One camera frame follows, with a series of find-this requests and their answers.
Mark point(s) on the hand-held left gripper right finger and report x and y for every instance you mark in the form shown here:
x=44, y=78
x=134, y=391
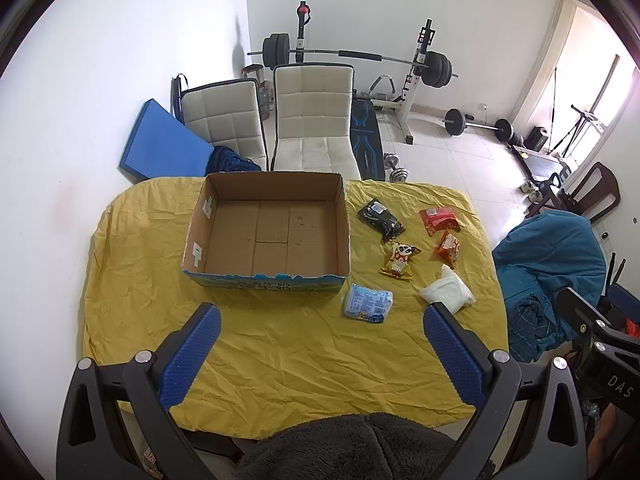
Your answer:
x=452, y=350

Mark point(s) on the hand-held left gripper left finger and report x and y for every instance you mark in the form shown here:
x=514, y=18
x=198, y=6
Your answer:
x=192, y=355

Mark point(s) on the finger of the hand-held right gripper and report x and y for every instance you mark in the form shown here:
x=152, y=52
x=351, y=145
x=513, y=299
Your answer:
x=577, y=312

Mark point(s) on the white soft pouch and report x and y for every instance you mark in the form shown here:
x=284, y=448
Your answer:
x=450, y=290

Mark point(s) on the light blue tissue pack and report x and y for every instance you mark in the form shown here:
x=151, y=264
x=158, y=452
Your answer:
x=367, y=302

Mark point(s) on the orange snack packet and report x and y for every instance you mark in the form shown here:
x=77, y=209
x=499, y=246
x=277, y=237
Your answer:
x=447, y=247

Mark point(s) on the yellow snack packet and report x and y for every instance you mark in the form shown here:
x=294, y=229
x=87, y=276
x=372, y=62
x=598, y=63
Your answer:
x=399, y=259

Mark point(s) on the red snack packet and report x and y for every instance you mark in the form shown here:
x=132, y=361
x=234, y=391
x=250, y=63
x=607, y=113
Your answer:
x=439, y=220

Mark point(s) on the cardboard box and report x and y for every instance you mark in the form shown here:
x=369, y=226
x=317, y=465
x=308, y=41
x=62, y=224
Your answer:
x=270, y=240

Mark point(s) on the black snack packet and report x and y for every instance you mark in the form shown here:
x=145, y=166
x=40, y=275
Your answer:
x=381, y=217

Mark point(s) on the teal cloth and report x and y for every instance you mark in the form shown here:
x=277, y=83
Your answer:
x=550, y=260

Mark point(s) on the yellow tablecloth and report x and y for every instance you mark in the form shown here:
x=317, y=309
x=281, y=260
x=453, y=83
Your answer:
x=300, y=360

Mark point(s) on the dark wooden chair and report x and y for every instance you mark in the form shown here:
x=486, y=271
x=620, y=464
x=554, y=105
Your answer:
x=597, y=190

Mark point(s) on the dark fuzzy garment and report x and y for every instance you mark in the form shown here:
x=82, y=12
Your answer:
x=345, y=445

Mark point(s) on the black speaker box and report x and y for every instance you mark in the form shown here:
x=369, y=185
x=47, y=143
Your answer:
x=539, y=138

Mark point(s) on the black tripod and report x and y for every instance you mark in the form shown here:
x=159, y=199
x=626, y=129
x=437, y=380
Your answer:
x=580, y=127

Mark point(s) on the metal dumbbell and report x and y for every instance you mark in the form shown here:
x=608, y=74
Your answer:
x=397, y=170

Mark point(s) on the dark blue knitted cloth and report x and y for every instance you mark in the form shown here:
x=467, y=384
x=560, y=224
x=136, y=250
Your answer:
x=232, y=162

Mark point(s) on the short barbell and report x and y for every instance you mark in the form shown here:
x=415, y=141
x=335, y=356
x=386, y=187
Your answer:
x=475, y=124

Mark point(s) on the blue foam mat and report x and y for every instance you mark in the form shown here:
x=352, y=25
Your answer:
x=160, y=142

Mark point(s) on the black weight bench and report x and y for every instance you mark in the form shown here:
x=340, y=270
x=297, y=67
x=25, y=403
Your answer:
x=367, y=140

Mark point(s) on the white padded chair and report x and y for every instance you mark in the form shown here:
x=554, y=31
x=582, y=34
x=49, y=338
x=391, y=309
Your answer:
x=220, y=120
x=312, y=110

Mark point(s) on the black slim bag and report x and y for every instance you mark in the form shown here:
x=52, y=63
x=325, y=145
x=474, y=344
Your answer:
x=176, y=97

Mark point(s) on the long barbell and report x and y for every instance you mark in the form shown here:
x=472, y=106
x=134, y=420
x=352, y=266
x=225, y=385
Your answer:
x=320, y=52

